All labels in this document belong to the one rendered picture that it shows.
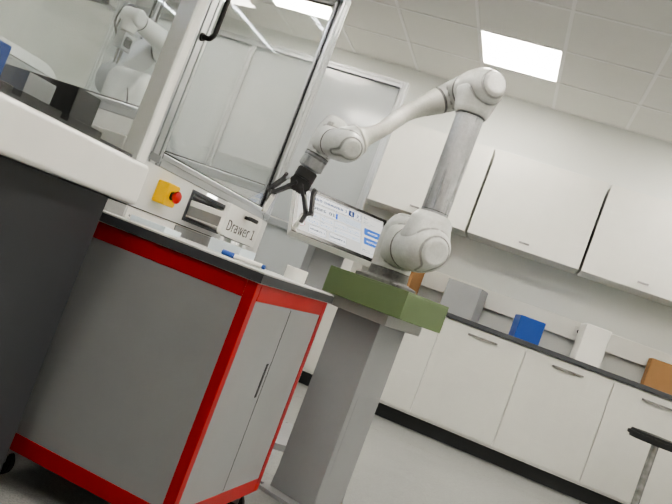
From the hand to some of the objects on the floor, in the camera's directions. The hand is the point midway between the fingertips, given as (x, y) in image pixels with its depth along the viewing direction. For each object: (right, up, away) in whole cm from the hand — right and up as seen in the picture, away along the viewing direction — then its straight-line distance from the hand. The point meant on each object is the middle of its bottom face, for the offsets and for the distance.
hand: (279, 218), depth 258 cm
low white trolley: (-42, -83, -48) cm, 105 cm away
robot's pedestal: (+8, -105, +11) cm, 106 cm away
